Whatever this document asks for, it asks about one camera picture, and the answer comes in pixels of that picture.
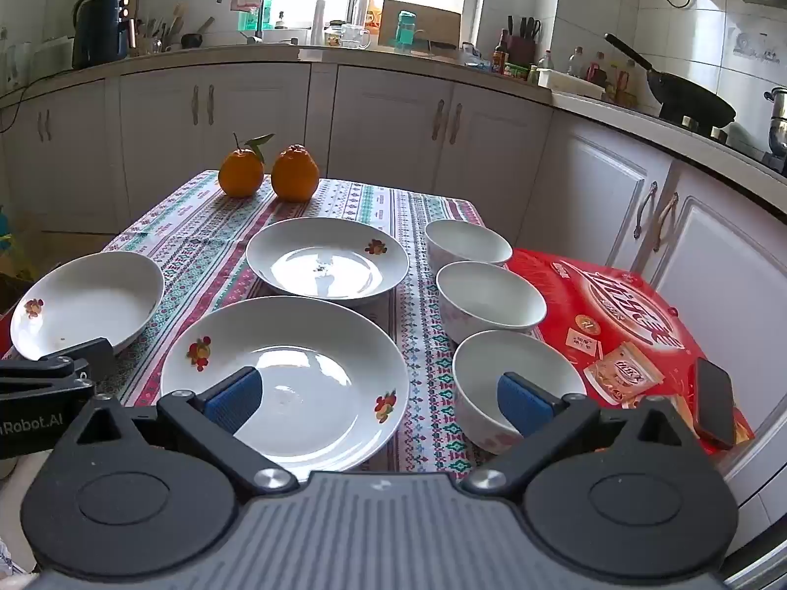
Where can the patterned red green tablecloth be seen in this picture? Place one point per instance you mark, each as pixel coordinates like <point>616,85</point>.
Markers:
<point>203,246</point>

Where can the steel pot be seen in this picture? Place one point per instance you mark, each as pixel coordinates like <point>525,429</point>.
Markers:
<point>778,123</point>

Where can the white bowl with pink pattern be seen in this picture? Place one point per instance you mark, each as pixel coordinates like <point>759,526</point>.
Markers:
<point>486,375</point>
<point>467,246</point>

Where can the black wok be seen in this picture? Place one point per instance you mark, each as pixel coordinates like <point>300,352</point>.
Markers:
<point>688,98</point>

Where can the orange with green leaf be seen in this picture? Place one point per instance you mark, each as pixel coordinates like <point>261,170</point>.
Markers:
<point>241,175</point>

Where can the chrome kitchen faucet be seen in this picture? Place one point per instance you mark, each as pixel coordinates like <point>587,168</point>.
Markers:
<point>255,12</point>

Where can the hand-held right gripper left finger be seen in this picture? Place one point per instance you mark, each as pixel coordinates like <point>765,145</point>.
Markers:
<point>233,396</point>

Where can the white plate with flower print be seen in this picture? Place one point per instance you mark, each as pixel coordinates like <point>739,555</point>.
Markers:
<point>307,350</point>
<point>92,301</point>

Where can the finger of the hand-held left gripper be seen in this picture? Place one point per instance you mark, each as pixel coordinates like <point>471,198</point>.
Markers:
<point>86,356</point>

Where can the wooden cutting board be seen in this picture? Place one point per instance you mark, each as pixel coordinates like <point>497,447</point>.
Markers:
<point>433,24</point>

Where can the white flower plate with stain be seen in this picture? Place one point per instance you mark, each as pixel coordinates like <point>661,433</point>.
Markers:
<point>326,258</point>

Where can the white rectangular tray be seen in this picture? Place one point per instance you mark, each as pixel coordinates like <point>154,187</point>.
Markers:
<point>569,83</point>

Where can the teal lidded bottle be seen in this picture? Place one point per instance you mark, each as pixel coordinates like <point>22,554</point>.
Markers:
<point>406,31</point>

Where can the knife block with knives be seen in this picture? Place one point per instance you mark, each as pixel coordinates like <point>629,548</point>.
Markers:
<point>522,46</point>

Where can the dark sauce bottle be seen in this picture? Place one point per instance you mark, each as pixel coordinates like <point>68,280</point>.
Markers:
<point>500,55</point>

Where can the orange juice bottle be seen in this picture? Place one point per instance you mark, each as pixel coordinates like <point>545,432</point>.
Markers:
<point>372,15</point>

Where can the white bowls underneath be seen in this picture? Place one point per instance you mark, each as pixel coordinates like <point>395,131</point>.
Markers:
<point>492,301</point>

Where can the utensil holder with utensils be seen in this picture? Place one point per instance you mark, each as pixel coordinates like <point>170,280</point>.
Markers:
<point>157,34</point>

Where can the black smartphone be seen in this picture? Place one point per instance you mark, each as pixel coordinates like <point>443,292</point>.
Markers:
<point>714,402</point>

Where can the tall white bottle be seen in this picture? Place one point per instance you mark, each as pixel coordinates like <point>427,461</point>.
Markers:
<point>318,24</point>

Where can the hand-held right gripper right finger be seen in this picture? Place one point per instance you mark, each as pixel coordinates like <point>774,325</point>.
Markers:
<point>522,402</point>

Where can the dark blue countertop appliance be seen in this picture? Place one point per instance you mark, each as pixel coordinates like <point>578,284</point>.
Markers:
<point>101,31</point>

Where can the gas stove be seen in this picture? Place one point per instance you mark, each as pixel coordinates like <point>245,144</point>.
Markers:
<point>738,141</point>

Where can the glass mug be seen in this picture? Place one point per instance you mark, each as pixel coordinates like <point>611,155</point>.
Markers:
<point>355,37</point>

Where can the red printed carton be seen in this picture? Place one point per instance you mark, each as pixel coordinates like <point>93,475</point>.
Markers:
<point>615,319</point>

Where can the orange without leaf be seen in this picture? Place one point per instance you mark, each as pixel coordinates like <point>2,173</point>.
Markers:
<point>295,175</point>

